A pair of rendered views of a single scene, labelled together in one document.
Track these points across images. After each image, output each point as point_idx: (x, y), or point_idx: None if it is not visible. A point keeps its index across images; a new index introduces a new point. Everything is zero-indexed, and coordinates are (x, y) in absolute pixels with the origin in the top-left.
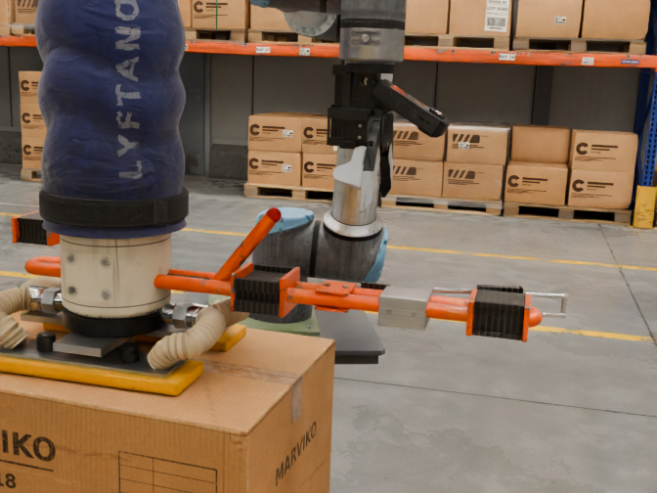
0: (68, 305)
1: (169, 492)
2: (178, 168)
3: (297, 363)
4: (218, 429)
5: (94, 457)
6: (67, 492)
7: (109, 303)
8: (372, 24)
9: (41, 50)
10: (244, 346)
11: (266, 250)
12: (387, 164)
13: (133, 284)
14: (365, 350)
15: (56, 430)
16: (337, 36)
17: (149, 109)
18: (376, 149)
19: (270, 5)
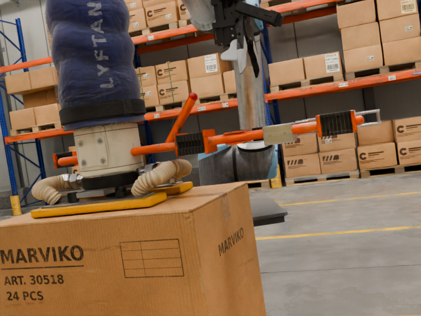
0: (83, 173)
1: (153, 261)
2: (135, 83)
3: (223, 189)
4: (175, 212)
5: (106, 250)
6: (94, 278)
7: (106, 166)
8: None
9: (50, 30)
10: (192, 190)
11: (206, 168)
12: (254, 54)
13: (118, 152)
14: (274, 214)
15: (82, 239)
16: None
17: (112, 47)
18: (243, 36)
19: None
